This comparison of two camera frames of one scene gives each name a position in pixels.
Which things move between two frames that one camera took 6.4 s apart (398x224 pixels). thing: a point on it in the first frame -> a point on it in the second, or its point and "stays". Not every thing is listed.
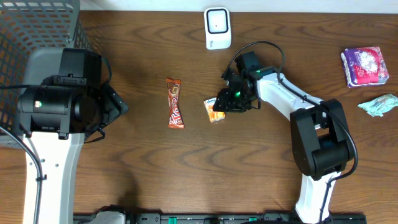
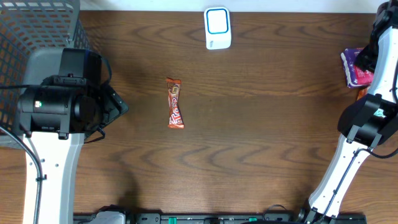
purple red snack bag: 364,66 stays
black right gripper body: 239,101 -> 369,56
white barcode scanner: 217,28 stays
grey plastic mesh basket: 32,33 stays
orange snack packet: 212,115 -> 362,93
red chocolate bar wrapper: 176,120 stays
